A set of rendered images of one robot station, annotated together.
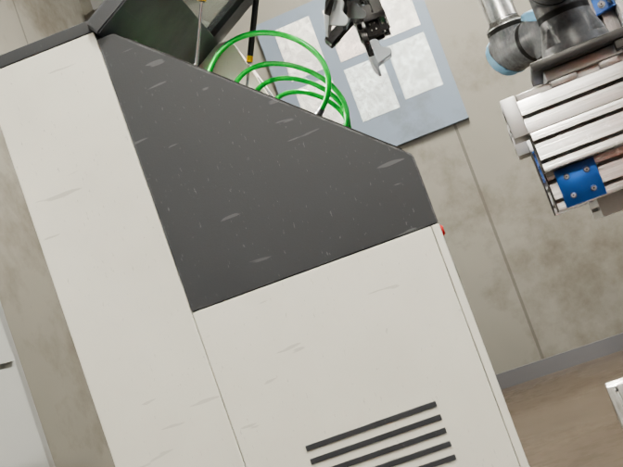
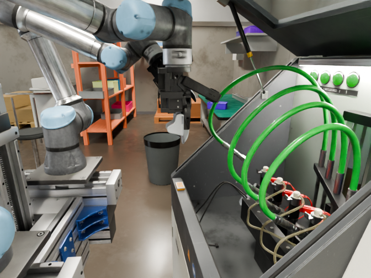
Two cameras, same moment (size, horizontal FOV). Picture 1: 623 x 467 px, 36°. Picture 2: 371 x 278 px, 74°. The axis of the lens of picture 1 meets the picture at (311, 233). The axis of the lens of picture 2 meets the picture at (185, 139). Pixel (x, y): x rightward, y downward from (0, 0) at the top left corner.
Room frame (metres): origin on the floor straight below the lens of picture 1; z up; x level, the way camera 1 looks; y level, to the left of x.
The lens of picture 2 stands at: (3.09, -0.48, 1.44)
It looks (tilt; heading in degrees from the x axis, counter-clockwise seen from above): 18 degrees down; 164
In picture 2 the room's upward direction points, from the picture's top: straight up
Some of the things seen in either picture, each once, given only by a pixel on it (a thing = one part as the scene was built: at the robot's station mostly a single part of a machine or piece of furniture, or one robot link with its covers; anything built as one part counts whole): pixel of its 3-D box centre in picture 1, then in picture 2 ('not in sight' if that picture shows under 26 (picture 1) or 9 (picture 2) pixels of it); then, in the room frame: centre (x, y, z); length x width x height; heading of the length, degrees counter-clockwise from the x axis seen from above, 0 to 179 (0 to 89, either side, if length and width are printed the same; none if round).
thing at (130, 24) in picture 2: not in sight; (140, 22); (2.48, -0.41, 1.52); 0.11 x 0.11 x 0.08; 33
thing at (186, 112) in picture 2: not in sight; (185, 113); (2.46, -0.30, 1.30); 0.05 x 0.02 x 0.09; 175
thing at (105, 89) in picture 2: not in sight; (110, 76); (-2.49, -0.55, 1.12); 2.52 x 0.66 x 2.25; 168
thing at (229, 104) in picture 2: not in sight; (227, 119); (-0.91, 1.45, 0.42); 2.34 x 0.94 x 0.85; 168
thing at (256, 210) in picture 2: not in sight; (279, 247); (2.59, -0.05, 0.91); 0.34 x 0.10 x 0.15; 175
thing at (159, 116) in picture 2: not in sight; (181, 110); (-2.94, 1.12, 0.24); 1.33 x 0.93 x 0.48; 78
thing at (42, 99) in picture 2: not in sight; (53, 103); (-2.88, -1.79, 0.55); 2.29 x 0.57 x 1.11; 168
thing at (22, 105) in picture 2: not in sight; (26, 108); (-3.61, -2.55, 0.35); 1.20 x 0.85 x 0.70; 168
